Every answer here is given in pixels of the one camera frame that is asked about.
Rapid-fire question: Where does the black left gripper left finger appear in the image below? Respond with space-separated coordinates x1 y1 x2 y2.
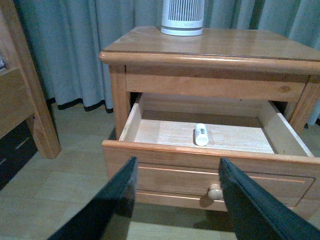
49 156 138 240

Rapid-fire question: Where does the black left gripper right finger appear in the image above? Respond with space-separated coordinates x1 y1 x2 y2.
218 158 320 240

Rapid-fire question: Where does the white medicine bottle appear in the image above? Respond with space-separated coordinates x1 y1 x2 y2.
194 123 209 147

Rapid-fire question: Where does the wooden drawer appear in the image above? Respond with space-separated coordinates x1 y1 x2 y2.
102 93 320 219

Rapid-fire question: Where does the wooden nightstand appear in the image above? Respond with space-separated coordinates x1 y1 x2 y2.
98 25 320 161

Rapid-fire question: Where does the grey curtain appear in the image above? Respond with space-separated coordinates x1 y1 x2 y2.
14 0 320 111

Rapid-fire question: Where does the white cylindrical air purifier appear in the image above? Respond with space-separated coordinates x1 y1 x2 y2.
160 0 205 37

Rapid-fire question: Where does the wooden bed frame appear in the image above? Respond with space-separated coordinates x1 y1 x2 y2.
0 0 61 159

